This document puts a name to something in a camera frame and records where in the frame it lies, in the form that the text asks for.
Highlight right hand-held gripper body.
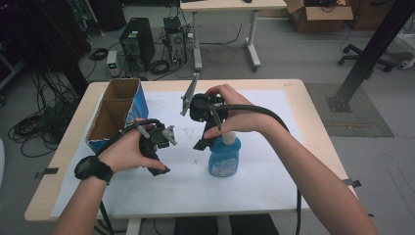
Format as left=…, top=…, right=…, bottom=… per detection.
left=189, top=92, right=230, bottom=152

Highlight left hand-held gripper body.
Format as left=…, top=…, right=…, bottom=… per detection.
left=138, top=122, right=171, bottom=177

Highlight blue bottle with white cap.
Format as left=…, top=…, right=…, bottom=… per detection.
left=207, top=130, right=243, bottom=178

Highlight person's left hand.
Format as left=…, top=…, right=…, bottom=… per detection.
left=97, top=118, right=167, bottom=174

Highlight person's right hand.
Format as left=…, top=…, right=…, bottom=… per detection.
left=203, top=83, right=279, bottom=140

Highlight cardboard box with blue sides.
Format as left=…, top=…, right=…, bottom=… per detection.
left=85, top=77, right=150, bottom=156

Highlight small open computer case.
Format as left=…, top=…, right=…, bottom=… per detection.
left=162, top=16, right=189, bottom=67

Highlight black wrist watch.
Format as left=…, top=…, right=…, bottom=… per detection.
left=73, top=155, right=115, bottom=185

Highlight white table mat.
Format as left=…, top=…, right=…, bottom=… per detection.
left=50, top=89, right=311, bottom=219

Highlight large black computer tower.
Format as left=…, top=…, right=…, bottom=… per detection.
left=118, top=17, right=157, bottom=73

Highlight wooden desk with white legs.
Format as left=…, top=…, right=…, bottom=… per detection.
left=179, top=0, right=289, bottom=72

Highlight grey power supply unit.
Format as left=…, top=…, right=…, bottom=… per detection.
left=106, top=49, right=119, bottom=78

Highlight person's legs in dark trousers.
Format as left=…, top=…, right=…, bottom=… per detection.
left=172, top=213, right=281, bottom=235

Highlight black tape strip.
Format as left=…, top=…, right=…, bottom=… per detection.
left=342, top=178, right=363, bottom=189
left=33, top=166, right=60, bottom=180

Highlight light wooden table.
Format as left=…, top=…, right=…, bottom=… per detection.
left=23, top=78, right=358, bottom=223

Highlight open brown cardboard box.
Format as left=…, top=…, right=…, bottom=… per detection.
left=283, top=0, right=354, bottom=33

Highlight dark floor mat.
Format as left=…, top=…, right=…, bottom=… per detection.
left=304, top=82, right=395, bottom=138

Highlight black office chair base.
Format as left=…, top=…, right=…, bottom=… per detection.
left=337, top=43, right=396, bottom=73

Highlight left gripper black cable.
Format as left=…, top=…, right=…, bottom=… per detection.
left=95, top=118, right=165, bottom=157

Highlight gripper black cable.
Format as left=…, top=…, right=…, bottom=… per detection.
left=208, top=103, right=303, bottom=235
left=95, top=118, right=165, bottom=157

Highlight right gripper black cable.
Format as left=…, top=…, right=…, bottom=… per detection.
left=208, top=103, right=303, bottom=235

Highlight bundle of black floor cables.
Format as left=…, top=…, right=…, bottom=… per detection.
left=7, top=70, right=81, bottom=159

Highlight black metal stand post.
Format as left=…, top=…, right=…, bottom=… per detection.
left=325, top=0, right=415, bottom=114

